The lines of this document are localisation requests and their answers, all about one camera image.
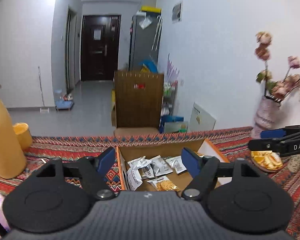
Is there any white board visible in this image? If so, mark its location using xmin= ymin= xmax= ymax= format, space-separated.
xmin=190 ymin=102 xmax=217 ymax=132

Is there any yellow cup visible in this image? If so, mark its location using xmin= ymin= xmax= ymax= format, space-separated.
xmin=12 ymin=122 xmax=33 ymax=150

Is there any grey interior door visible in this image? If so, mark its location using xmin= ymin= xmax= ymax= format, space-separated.
xmin=66 ymin=5 xmax=77 ymax=93

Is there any blue plastic object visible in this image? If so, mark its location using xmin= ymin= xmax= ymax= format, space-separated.
xmin=139 ymin=59 xmax=158 ymax=73

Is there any dried rose bouquet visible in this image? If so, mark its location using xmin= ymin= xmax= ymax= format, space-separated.
xmin=254 ymin=31 xmax=300 ymax=103

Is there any blue box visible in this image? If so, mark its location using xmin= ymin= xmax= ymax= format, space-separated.
xmin=160 ymin=115 xmax=188 ymax=133

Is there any grey refrigerator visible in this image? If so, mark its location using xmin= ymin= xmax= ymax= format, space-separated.
xmin=129 ymin=14 xmax=163 ymax=70

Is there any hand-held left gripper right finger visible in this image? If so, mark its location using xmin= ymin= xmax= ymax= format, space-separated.
xmin=181 ymin=147 xmax=280 ymax=202

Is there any cookie print snack packet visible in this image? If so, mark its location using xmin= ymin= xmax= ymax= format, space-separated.
xmin=147 ymin=175 xmax=180 ymax=192

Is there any blue floor tray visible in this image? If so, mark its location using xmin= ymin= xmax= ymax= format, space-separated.
xmin=55 ymin=89 xmax=74 ymax=111

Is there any orange cardboard box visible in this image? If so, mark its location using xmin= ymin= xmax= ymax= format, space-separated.
xmin=116 ymin=138 xmax=230 ymax=192

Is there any dark front door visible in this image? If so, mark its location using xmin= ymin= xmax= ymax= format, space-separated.
xmin=80 ymin=15 xmax=122 ymax=82

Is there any wall picture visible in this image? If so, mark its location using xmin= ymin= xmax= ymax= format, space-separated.
xmin=172 ymin=1 xmax=183 ymax=23

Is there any purple paper decoration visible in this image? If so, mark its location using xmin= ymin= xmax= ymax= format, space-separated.
xmin=166 ymin=53 xmax=180 ymax=82

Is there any brown wooden chair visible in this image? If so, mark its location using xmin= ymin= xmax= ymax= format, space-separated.
xmin=113 ymin=70 xmax=165 ymax=137

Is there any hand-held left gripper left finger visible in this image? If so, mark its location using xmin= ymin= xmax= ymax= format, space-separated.
xmin=20 ymin=147 xmax=116 ymax=201

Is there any yellow box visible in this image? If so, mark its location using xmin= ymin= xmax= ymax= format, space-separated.
xmin=141 ymin=5 xmax=162 ymax=13

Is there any white umbrella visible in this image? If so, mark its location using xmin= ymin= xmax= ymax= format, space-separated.
xmin=152 ymin=15 xmax=163 ymax=52

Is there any pile of white snack packets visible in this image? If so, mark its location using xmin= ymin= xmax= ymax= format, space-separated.
xmin=126 ymin=155 xmax=188 ymax=192

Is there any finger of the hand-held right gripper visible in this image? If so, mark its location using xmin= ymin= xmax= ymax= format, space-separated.
xmin=248 ymin=138 xmax=288 ymax=153
xmin=260 ymin=127 xmax=294 ymax=139

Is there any storage rack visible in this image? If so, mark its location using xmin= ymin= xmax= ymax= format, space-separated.
xmin=161 ymin=80 xmax=178 ymax=117

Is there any plate of orange peels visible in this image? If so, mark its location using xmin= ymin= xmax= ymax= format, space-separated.
xmin=250 ymin=150 xmax=283 ymax=172

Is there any patterned red tablecloth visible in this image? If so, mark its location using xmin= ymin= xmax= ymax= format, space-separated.
xmin=0 ymin=126 xmax=300 ymax=240

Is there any pink ceramic vase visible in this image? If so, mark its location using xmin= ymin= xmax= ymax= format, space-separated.
xmin=251 ymin=96 xmax=282 ymax=139

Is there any yellow thermos jug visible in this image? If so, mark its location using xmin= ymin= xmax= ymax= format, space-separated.
xmin=0 ymin=78 xmax=28 ymax=180

